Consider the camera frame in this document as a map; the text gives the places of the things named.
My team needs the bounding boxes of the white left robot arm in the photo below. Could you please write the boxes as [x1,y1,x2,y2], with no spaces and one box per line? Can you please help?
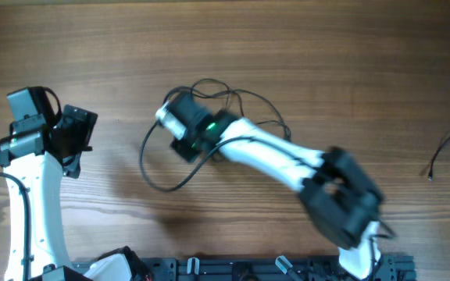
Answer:
[0,86,152,280]

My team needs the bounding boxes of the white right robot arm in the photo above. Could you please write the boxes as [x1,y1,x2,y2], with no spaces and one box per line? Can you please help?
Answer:
[155,91,384,280]

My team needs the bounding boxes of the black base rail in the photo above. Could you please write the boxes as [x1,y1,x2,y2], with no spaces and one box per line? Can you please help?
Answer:
[72,255,417,281]

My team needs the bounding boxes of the thick black USB cable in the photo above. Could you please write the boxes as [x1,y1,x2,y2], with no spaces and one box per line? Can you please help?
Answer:
[162,77,292,142]

